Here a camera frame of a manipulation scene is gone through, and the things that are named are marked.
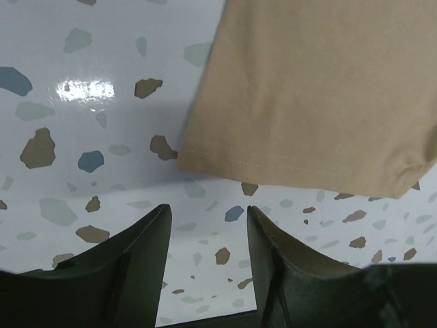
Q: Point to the beige t shirt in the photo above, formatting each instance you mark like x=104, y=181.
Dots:
x=335, y=95

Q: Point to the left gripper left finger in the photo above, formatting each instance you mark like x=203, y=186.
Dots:
x=114, y=284

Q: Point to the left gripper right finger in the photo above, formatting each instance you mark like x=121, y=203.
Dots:
x=297, y=286

